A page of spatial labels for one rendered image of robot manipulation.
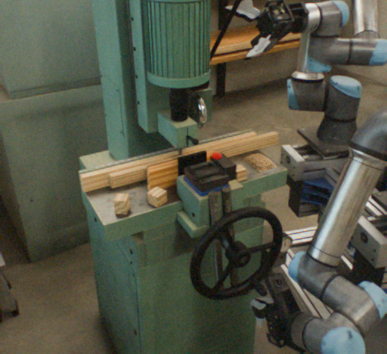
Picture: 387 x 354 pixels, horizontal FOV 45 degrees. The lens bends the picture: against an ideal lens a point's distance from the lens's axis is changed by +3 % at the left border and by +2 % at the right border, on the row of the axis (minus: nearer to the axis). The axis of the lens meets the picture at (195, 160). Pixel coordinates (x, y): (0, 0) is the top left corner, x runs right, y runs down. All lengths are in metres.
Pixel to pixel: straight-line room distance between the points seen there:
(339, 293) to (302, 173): 0.80
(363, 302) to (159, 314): 0.68
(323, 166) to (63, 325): 1.30
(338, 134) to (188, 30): 0.84
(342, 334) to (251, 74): 3.81
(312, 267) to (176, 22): 0.67
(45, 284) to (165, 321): 1.02
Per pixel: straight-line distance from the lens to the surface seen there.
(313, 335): 1.09
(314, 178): 1.88
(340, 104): 1.80
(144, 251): 1.35
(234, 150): 1.53
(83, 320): 2.26
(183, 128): 1.34
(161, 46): 1.23
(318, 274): 1.14
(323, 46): 1.43
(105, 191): 1.37
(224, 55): 3.82
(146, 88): 1.40
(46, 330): 2.26
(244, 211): 1.18
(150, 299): 1.48
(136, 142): 1.57
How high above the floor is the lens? 1.64
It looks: 29 degrees down
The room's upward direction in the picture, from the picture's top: straight up
